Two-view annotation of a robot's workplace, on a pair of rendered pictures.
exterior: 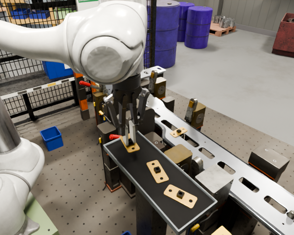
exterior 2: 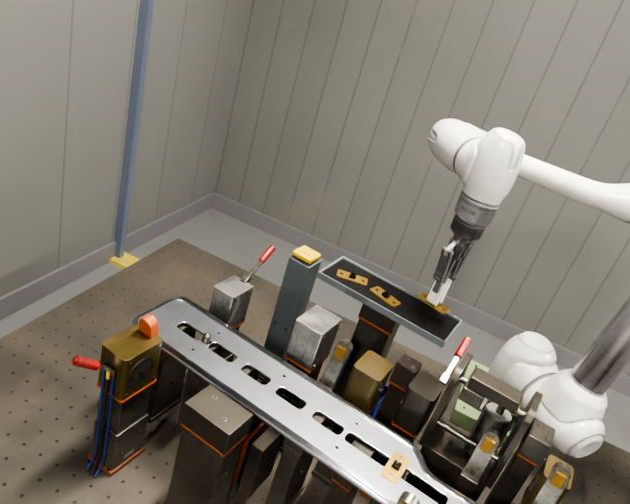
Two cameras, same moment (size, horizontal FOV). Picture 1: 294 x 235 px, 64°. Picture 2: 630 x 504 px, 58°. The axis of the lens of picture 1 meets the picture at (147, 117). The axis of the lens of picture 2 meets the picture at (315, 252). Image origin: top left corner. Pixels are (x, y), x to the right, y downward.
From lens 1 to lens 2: 1.72 m
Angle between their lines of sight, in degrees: 111
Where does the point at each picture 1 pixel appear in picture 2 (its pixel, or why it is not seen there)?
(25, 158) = (553, 384)
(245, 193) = (262, 361)
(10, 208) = (503, 354)
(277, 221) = (224, 335)
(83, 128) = not seen: outside the picture
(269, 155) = (222, 408)
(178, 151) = (376, 368)
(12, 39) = not seen: hidden behind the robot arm
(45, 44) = not seen: hidden behind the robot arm
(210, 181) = (323, 314)
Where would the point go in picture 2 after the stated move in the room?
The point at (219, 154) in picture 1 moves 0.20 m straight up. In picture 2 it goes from (305, 421) to (330, 351)
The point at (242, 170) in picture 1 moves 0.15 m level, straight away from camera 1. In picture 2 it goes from (264, 395) to (246, 444)
